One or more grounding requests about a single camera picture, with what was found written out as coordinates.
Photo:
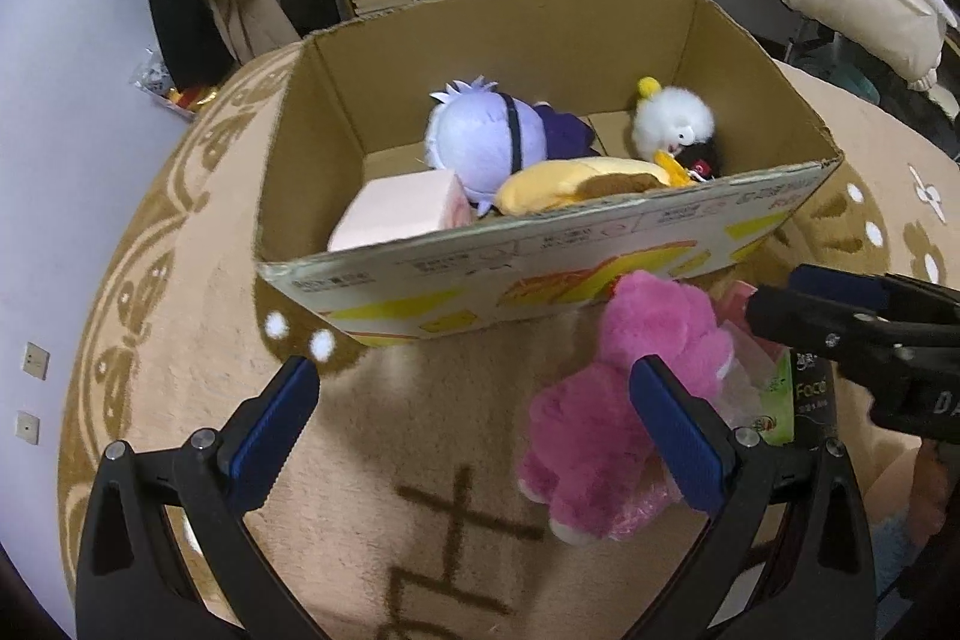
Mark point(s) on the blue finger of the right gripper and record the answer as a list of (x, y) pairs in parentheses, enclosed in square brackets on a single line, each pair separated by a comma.
[(885, 295), (836, 323)]

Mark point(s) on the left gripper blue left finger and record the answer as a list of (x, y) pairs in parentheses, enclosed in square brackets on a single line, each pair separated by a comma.
[(264, 430)]

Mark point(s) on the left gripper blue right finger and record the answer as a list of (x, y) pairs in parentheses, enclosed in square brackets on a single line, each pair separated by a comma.
[(691, 438)]

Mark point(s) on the black Face tissue pack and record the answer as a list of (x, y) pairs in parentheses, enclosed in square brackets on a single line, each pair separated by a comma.
[(814, 399)]

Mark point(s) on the green tissue pack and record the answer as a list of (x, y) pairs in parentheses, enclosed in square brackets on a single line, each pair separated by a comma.
[(775, 423)]

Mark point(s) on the pink bear plush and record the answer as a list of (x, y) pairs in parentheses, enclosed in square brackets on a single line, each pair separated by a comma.
[(589, 459)]

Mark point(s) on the white fluffy chick plush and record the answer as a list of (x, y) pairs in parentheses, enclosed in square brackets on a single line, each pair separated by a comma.
[(676, 122)]

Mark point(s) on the pink swiss roll plush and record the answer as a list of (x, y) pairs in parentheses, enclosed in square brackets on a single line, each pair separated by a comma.
[(401, 207)]

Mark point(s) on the yellow dog plush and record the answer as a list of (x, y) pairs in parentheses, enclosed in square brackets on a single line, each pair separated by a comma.
[(558, 183)]

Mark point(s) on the purple haired doll plush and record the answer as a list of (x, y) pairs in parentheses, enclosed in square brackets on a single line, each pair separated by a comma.
[(483, 136)]

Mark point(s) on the person's right hand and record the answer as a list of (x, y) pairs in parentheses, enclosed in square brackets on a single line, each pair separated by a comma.
[(916, 485)]

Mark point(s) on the open cardboard box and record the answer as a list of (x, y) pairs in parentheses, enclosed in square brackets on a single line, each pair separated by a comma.
[(356, 109)]

